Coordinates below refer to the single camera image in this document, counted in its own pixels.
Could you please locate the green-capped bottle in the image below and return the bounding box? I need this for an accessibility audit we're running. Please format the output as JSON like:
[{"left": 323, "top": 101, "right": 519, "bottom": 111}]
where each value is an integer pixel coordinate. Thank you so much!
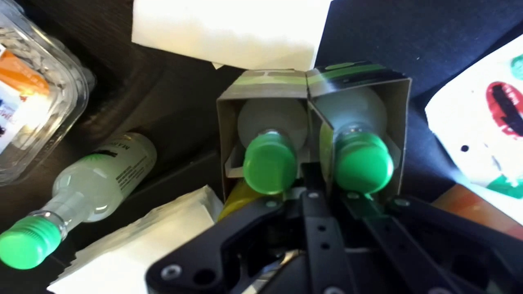
[
  {"left": 312, "top": 85, "right": 395, "bottom": 196},
  {"left": 235, "top": 97, "right": 310, "bottom": 198}
]

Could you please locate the clear bottle with green cap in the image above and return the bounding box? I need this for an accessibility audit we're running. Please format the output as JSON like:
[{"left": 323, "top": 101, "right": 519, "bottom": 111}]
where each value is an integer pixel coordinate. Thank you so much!
[{"left": 0, "top": 131, "right": 158, "bottom": 271}]

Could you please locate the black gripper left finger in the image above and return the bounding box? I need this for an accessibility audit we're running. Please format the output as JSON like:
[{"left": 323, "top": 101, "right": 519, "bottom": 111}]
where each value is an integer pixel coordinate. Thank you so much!
[{"left": 143, "top": 162, "right": 356, "bottom": 294}]

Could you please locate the slim yellow can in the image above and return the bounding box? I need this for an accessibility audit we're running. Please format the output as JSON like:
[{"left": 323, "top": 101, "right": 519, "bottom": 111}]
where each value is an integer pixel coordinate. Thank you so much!
[{"left": 217, "top": 178, "right": 264, "bottom": 222}]

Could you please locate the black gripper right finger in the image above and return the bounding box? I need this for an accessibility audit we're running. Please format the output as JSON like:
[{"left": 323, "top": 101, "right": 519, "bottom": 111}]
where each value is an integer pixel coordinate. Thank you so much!
[{"left": 339, "top": 186, "right": 523, "bottom": 294}]

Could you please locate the white paper napkin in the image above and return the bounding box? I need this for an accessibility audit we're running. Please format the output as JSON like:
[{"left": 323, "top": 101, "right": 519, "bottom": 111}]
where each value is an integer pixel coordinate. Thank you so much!
[{"left": 129, "top": 0, "right": 335, "bottom": 72}]

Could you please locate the cardboard bottle carrier box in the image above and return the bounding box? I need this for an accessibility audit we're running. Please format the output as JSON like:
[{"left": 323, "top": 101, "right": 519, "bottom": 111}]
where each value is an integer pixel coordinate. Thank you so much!
[{"left": 214, "top": 61, "right": 413, "bottom": 204}]

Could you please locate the brown paper bag with face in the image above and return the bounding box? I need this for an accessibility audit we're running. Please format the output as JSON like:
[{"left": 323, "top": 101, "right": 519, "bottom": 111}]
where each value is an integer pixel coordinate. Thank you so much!
[{"left": 431, "top": 183, "right": 523, "bottom": 242}]

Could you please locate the printed paper flyer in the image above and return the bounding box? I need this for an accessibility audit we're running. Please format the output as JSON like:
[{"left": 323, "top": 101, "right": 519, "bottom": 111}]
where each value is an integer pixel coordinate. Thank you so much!
[{"left": 423, "top": 33, "right": 523, "bottom": 212}]

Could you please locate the clear plastic clamshell container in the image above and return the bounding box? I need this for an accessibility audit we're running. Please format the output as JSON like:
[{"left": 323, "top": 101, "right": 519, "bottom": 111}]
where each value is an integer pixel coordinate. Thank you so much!
[{"left": 0, "top": 0, "right": 96, "bottom": 188}]

